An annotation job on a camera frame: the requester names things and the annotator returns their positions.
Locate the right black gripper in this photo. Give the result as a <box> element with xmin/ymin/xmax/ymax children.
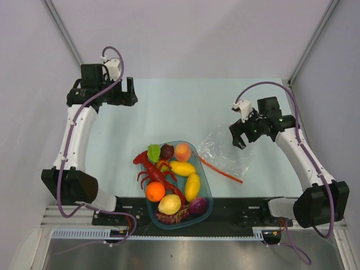
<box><xmin>229</xmin><ymin>108</ymin><xmax>266</xmax><ymax>150</ymax></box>

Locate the clear zip top bag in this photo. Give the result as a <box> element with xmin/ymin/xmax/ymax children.
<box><xmin>197</xmin><ymin>123</ymin><xmax>254</xmax><ymax>183</ymax></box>

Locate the green toy fruit slice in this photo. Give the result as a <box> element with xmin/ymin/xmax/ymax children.
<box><xmin>147</xmin><ymin>144</ymin><xmax>161</xmax><ymax>163</ymax></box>

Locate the toy peach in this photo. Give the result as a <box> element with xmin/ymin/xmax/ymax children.
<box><xmin>174</xmin><ymin>142</ymin><xmax>192</xmax><ymax>162</ymax></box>

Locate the yellow toy mango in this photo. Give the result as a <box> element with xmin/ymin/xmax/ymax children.
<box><xmin>169</xmin><ymin>160</ymin><xmax>196</xmax><ymax>177</ymax></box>
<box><xmin>184</xmin><ymin>173</ymin><xmax>200</xmax><ymax>203</ymax></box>

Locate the dark red toy fruit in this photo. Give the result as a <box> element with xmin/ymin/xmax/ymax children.
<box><xmin>160</xmin><ymin>143</ymin><xmax>174</xmax><ymax>160</ymax></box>

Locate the purple toy onion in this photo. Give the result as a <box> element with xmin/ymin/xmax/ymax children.
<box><xmin>188</xmin><ymin>197</ymin><xmax>208</xmax><ymax>215</ymax></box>

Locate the yellow toy lemon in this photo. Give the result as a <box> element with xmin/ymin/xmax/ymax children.
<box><xmin>157</xmin><ymin>194</ymin><xmax>182</xmax><ymax>215</ymax></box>

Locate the toy orange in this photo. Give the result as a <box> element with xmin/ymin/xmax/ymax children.
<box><xmin>145</xmin><ymin>182</ymin><xmax>165</xmax><ymax>203</ymax></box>

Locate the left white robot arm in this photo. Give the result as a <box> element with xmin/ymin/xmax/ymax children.
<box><xmin>41</xmin><ymin>58</ymin><xmax>138</xmax><ymax>225</ymax></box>

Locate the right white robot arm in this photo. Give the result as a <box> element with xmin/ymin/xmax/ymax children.
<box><xmin>229</xmin><ymin>97</ymin><xmax>349</xmax><ymax>228</ymax></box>

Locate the teal plastic container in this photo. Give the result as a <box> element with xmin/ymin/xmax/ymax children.
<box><xmin>133</xmin><ymin>141</ymin><xmax>214</xmax><ymax>230</ymax></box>

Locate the small yellow green toy fruit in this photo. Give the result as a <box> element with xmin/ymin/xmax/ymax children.
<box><xmin>156</xmin><ymin>159</ymin><xmax>170</xmax><ymax>172</ymax></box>

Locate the red toy lobster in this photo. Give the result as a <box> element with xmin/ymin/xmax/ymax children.
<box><xmin>133</xmin><ymin>150</ymin><xmax>186</xmax><ymax>205</ymax></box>

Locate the toy grape bunch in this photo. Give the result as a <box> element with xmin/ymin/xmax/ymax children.
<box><xmin>155</xmin><ymin>205</ymin><xmax>191</xmax><ymax>225</ymax></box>

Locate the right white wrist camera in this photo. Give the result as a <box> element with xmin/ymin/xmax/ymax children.
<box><xmin>232</xmin><ymin>99</ymin><xmax>253</xmax><ymax>123</ymax></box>

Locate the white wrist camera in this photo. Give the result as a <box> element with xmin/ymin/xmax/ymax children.
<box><xmin>101</xmin><ymin>56</ymin><xmax>123</xmax><ymax>80</ymax></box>
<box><xmin>232</xmin><ymin>99</ymin><xmax>253</xmax><ymax>123</ymax></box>

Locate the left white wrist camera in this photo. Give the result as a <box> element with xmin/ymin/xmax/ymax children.
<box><xmin>101</xmin><ymin>56</ymin><xmax>123</xmax><ymax>80</ymax></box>

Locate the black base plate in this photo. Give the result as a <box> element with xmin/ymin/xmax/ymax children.
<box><xmin>92</xmin><ymin>196</ymin><xmax>299</xmax><ymax>237</ymax></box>

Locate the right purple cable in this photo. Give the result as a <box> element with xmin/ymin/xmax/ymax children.
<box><xmin>235</xmin><ymin>81</ymin><xmax>335</xmax><ymax>267</ymax></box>

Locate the purple cable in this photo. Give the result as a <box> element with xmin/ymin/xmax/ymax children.
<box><xmin>235</xmin><ymin>81</ymin><xmax>335</xmax><ymax>267</ymax></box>
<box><xmin>56</xmin><ymin>46</ymin><xmax>138</xmax><ymax>248</ymax></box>

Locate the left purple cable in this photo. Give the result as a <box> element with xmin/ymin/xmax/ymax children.
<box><xmin>56</xmin><ymin>46</ymin><xmax>138</xmax><ymax>248</ymax></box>

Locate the white cable duct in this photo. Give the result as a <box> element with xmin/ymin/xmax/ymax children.
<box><xmin>52</xmin><ymin>227</ymin><xmax>267</xmax><ymax>241</ymax></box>

